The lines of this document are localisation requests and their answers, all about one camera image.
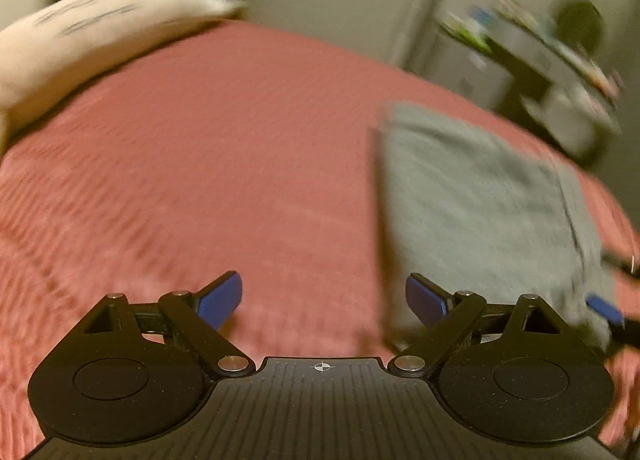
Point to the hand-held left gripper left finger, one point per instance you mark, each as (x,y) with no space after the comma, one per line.
(220,299)

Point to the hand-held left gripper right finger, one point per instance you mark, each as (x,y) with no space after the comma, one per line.
(425,301)

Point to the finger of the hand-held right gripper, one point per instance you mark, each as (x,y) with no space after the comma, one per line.
(606,309)
(622,265)

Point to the grey pants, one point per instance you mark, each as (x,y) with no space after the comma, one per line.
(475,220)

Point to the red ribbed blanket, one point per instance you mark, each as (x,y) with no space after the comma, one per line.
(200,165)

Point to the white upholstered chair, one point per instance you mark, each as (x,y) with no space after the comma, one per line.
(575,120)

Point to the white dressing desk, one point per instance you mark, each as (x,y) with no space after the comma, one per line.
(550,47)

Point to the white cabinet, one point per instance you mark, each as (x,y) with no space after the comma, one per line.
(470,67)

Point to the dark round object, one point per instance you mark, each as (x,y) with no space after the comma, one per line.
(580,24)

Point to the cream plush pillow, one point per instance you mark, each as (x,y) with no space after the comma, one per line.
(85,45)

